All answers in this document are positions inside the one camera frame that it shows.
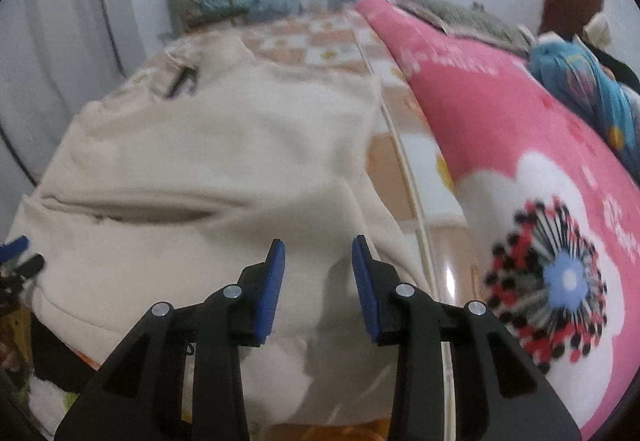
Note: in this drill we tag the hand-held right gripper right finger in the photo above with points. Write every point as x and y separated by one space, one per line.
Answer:
364 291

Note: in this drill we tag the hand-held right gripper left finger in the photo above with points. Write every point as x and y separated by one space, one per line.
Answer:
270 291

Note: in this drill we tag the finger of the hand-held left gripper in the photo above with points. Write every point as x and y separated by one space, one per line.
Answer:
27 267
12 248

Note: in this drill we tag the beige zip jacket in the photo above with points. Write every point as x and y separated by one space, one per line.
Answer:
225 146

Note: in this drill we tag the patterned printed cloth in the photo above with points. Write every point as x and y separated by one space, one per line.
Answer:
45 396

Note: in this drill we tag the checkered leaf print bed sheet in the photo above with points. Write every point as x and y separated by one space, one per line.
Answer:
395 161

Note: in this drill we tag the white wardrobe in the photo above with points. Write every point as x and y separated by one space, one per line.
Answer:
60 46

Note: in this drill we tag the pink floral blanket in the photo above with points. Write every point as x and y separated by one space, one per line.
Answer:
475 96

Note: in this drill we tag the grey fuzzy blanket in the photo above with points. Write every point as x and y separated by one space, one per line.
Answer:
465 18

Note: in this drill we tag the blue printed cloth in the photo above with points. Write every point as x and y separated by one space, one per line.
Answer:
575 76

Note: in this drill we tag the dark cloth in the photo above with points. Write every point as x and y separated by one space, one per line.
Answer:
617 68

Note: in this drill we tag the white plush item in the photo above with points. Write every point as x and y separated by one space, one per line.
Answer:
600 27

